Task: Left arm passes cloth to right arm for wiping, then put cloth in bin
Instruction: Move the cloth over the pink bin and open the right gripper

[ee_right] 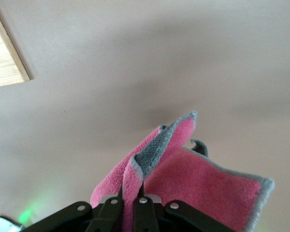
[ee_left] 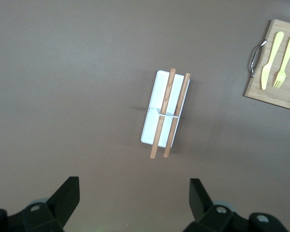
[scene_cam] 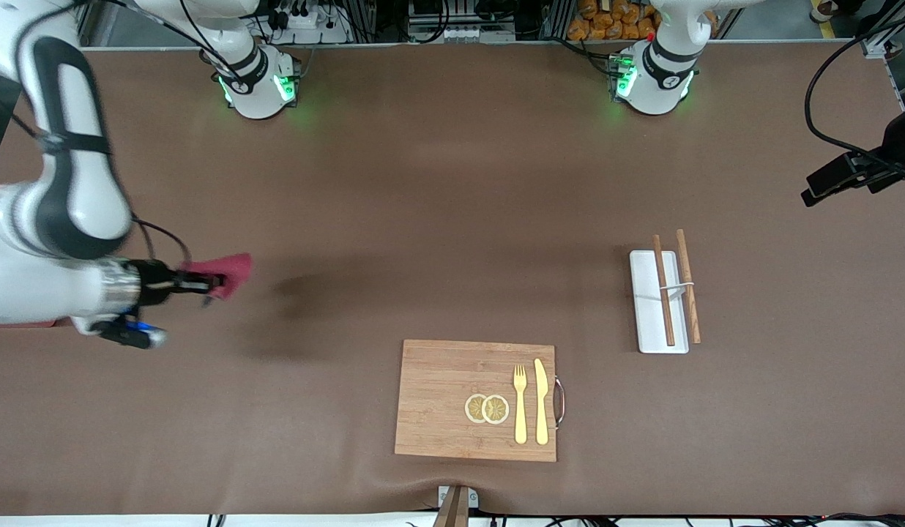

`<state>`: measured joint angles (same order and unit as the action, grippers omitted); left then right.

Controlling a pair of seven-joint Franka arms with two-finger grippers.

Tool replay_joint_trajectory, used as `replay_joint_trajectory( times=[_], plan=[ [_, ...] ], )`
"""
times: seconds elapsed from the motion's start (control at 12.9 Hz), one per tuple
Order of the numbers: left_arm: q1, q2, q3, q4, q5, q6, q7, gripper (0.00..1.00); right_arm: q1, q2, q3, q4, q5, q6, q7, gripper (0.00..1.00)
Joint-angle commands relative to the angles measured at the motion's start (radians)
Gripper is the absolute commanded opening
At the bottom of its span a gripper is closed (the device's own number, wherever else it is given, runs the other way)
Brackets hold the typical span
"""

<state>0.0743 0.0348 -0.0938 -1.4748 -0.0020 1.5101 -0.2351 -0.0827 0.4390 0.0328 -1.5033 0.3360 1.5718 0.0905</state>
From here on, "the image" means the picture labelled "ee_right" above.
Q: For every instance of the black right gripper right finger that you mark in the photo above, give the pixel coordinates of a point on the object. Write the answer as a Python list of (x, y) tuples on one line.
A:
[(145, 217)]

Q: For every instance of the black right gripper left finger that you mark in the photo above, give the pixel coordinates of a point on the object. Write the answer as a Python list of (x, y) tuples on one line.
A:
[(106, 217)]

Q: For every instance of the pink cloth with grey back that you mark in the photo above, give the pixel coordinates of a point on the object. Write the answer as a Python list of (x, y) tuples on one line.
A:
[(195, 183)]

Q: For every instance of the bamboo cutting board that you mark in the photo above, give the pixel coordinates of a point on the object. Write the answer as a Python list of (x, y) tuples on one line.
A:
[(2, 67)]

